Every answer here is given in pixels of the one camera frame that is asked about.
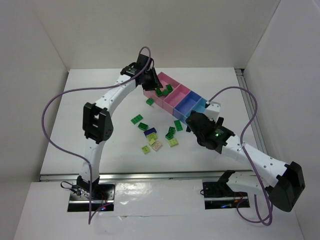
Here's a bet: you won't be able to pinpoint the beige lego brick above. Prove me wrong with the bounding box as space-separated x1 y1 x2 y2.
149 139 162 152

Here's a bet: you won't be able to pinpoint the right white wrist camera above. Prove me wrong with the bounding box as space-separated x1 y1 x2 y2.
204 101 221 122

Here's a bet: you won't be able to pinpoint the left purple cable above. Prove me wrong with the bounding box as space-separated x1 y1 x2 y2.
41 46 153 225

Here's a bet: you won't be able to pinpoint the aluminium front rail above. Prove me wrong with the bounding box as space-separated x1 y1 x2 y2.
39 169 275 183

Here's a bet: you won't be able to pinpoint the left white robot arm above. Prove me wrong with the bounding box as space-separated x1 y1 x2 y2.
76 53 162 192

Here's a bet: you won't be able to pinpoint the light blue container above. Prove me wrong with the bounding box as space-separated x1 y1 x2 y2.
183 98 207 125

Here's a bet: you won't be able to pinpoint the small green lego brick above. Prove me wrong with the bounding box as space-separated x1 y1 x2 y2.
162 89 169 97

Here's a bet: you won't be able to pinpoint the long green lego brick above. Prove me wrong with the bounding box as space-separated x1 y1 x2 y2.
130 114 143 125

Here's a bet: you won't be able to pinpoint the lime lego brick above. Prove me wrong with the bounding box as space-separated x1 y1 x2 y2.
141 145 151 155
168 138 179 148
146 132 158 141

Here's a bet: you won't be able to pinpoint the aluminium side rail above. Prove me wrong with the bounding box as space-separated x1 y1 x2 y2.
235 69 270 171

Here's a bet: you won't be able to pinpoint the lime lego brick upper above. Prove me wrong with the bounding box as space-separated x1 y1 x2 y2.
146 132 158 141

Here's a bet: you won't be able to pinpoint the lime lego brick right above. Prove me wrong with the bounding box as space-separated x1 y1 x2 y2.
168 138 179 148

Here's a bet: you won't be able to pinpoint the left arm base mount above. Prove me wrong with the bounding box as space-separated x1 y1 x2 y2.
60 181 116 213

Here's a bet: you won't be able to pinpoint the dark blue lego brick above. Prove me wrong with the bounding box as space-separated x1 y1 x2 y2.
143 127 157 137

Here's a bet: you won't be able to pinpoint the long green lego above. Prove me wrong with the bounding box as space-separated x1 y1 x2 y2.
174 120 183 132

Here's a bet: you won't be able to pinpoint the small pink container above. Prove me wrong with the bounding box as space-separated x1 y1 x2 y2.
162 84 191 115

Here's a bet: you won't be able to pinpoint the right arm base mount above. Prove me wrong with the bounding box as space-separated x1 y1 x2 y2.
199 181 250 210

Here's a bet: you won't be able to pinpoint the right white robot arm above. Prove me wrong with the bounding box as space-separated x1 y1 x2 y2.
186 110 306 212

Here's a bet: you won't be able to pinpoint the lime lego brick lower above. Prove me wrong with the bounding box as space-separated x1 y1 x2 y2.
141 145 151 155

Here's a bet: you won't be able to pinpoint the dark blue container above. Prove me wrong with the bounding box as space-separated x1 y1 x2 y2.
173 91 201 124

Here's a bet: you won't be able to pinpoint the large pink container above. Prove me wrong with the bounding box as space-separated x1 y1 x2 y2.
143 72 180 108

